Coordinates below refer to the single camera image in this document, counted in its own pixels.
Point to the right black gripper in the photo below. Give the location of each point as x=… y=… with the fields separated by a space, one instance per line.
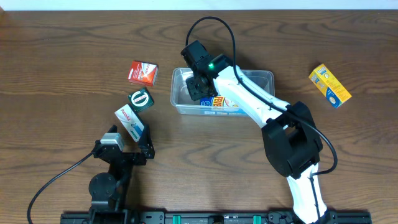
x=196 y=86

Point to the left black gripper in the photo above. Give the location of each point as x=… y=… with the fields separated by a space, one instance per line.
x=147 y=146

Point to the blue Kool Fever box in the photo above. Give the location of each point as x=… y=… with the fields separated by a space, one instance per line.
x=220 y=105

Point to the yellow medicine box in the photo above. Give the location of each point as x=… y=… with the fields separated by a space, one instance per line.
x=329 y=86

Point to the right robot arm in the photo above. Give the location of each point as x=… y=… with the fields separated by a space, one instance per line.
x=291 y=142

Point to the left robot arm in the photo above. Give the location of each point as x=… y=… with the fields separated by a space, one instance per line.
x=109 y=189

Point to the clear plastic container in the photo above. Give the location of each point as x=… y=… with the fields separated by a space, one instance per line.
x=180 y=97

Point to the white Panadol box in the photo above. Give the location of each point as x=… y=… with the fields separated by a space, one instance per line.
x=131 y=121

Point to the green round-logo box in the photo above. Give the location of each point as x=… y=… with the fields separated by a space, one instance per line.
x=141 y=100

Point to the red medicine box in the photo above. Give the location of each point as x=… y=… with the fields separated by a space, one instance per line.
x=143 y=73

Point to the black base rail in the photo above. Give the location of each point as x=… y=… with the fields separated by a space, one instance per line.
x=275 y=217

